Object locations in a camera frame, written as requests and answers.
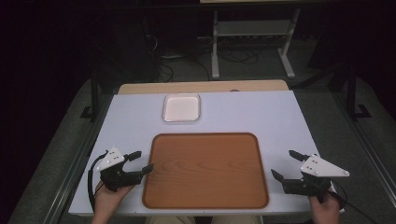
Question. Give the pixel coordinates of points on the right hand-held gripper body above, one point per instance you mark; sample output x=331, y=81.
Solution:
x=317, y=168

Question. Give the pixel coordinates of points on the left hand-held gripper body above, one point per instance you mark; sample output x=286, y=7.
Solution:
x=112, y=159

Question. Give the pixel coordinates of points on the person's left hand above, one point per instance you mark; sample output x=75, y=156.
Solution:
x=109, y=199

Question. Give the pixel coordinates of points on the person's right hand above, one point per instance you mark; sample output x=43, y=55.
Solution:
x=325, y=209

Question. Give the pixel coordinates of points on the brown wooden tray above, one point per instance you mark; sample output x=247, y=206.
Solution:
x=205, y=171

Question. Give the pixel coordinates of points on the black metal stand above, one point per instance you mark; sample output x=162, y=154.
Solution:
x=355, y=99
x=93, y=99

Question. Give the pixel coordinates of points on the white square dish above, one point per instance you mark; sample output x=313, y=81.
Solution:
x=181, y=107

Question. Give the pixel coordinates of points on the white metal stand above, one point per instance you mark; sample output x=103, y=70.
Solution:
x=252, y=28

